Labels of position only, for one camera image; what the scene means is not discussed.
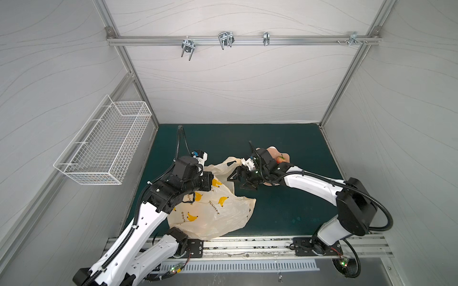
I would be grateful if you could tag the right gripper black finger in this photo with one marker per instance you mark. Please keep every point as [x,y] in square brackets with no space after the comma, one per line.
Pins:
[238,175]
[249,184]

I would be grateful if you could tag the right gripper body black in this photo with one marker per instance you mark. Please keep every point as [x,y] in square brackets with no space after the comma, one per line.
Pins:
[248,175]

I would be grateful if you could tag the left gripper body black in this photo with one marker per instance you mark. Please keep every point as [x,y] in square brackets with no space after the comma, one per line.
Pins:
[206,180]

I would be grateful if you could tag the cream banana print plastic bag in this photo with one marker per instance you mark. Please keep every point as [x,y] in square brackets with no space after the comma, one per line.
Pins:
[211,214]

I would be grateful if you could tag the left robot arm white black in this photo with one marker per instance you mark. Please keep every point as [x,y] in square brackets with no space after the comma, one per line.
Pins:
[124,264]

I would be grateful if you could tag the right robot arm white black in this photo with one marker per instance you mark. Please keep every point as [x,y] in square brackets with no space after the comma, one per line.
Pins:
[358,213]

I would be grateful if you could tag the red apple right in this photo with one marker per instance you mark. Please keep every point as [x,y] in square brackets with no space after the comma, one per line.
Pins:
[280,158]

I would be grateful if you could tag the pink wavy fruit plate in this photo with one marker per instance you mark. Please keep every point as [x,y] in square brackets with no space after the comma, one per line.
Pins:
[277,153]

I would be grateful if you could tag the green table mat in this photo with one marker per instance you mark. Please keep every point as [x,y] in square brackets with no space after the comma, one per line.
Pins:
[278,210]

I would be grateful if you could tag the metal hook clamp middle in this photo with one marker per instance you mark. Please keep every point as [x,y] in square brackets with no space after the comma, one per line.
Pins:
[226,39]

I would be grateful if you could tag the metal hook clamp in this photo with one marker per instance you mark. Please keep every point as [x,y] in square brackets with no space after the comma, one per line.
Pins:
[226,39]
[188,47]

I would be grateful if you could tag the metal hook clamp left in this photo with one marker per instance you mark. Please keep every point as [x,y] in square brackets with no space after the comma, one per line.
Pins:
[188,47]

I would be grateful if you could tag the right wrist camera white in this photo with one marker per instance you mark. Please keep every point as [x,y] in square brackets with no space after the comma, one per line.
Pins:
[249,163]

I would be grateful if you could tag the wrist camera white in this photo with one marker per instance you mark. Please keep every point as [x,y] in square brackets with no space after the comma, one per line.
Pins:
[249,163]
[201,157]

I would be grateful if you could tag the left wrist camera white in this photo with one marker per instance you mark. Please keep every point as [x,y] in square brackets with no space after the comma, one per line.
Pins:
[201,157]

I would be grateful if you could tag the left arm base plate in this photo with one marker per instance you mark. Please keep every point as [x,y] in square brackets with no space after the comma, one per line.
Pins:
[190,248]

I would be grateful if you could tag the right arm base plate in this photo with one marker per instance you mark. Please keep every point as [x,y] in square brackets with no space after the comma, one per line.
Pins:
[311,246]

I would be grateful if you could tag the white wire basket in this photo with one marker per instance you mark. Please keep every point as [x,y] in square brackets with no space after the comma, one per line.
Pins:
[102,150]

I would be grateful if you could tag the metal ring clamp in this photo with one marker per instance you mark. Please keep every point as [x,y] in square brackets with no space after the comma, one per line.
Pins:
[266,38]

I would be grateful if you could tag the aluminium crossbar rail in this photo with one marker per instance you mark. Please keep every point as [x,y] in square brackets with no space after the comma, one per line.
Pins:
[238,40]

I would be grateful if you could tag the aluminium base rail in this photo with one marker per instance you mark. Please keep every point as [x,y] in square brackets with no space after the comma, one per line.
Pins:
[277,247]

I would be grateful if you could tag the metal bracket clamp right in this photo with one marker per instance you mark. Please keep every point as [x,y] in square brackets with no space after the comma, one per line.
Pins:
[353,40]

